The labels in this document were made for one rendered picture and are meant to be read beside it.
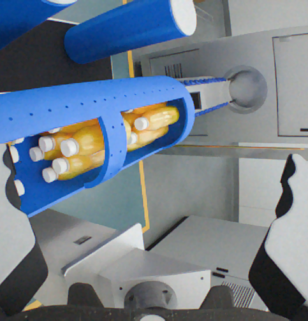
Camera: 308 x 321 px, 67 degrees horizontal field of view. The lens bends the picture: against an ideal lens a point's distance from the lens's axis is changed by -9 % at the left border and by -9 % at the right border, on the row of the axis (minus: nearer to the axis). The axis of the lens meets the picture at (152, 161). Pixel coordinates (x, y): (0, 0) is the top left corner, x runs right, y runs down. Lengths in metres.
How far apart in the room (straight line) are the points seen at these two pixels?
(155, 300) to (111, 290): 0.14
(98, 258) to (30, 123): 0.43
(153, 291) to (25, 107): 0.53
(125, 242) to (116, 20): 1.22
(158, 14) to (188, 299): 1.27
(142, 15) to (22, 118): 1.10
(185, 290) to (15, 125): 0.60
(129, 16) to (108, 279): 1.30
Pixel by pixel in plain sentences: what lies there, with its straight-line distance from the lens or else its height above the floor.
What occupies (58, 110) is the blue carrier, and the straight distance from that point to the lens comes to 0.54.
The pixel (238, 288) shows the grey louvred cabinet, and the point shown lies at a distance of 2.39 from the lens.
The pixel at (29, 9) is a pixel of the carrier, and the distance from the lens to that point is 0.88.
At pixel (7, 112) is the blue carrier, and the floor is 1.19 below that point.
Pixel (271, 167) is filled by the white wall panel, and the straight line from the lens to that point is 5.43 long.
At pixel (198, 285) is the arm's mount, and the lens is 0.77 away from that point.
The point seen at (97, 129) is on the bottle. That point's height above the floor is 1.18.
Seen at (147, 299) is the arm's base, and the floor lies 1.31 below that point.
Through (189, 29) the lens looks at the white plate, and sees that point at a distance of 1.50.
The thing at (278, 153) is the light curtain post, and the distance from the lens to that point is 1.48.
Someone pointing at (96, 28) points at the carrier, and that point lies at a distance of 1.70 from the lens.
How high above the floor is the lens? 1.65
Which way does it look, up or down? 35 degrees down
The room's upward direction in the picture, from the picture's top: 93 degrees clockwise
